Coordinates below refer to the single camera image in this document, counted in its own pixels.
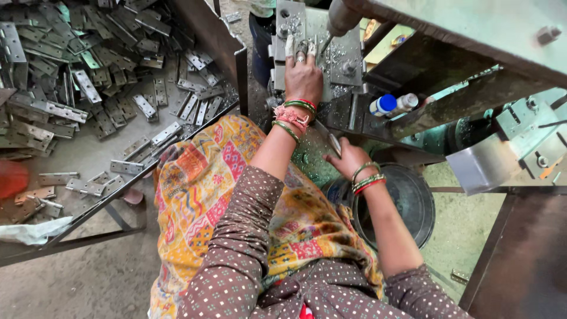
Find dark blue barrel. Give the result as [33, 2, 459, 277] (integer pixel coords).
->
[248, 11, 276, 88]

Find pink thread wristband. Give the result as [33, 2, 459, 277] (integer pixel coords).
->
[273, 105, 312, 134]

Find pink slipper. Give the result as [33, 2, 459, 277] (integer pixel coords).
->
[121, 188, 145, 206]

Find grey machine fixture block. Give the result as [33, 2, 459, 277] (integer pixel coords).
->
[495, 88, 567, 181]

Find small white bottle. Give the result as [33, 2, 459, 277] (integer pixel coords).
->
[395, 92, 420, 112]

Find metal tray table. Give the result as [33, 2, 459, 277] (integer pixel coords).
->
[0, 0, 250, 267]

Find steel hinge workpiece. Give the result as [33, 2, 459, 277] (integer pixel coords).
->
[283, 32, 320, 57]

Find white plastic sack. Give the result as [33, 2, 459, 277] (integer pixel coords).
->
[0, 216, 74, 246]

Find brown dotted garment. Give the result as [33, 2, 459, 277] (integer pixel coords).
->
[176, 165, 475, 319]

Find black metal bucket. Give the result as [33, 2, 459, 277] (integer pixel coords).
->
[322, 162, 436, 251]

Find steel drilling jig plate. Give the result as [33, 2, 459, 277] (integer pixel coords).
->
[268, 0, 369, 103]

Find pile of steel hinges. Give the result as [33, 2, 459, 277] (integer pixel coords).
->
[0, 0, 238, 225]

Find drill machine steel frame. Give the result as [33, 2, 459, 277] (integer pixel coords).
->
[310, 0, 567, 153]

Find bent steel sheet chute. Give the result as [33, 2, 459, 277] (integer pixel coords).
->
[445, 132, 529, 196]

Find yellow patchwork lap cloth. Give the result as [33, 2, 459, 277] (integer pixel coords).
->
[148, 114, 387, 319]

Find green and red bangles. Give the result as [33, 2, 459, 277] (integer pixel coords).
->
[352, 173, 387, 196]
[283, 99, 318, 117]

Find steel lever handle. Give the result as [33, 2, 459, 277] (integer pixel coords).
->
[315, 120, 343, 157]

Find person's right hand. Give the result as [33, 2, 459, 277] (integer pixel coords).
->
[322, 136, 377, 180]

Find drill press chuck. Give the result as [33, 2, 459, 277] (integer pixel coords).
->
[327, 0, 365, 38]

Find thin green bangle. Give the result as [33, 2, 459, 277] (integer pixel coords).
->
[271, 120, 302, 145]
[351, 161, 382, 183]

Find person's left hand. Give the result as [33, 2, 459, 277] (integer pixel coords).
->
[284, 35, 323, 107]

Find brown metal table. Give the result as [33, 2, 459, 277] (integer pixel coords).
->
[458, 192, 567, 319]

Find blue-capped white bottle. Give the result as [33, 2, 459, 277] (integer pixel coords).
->
[369, 93, 398, 118]

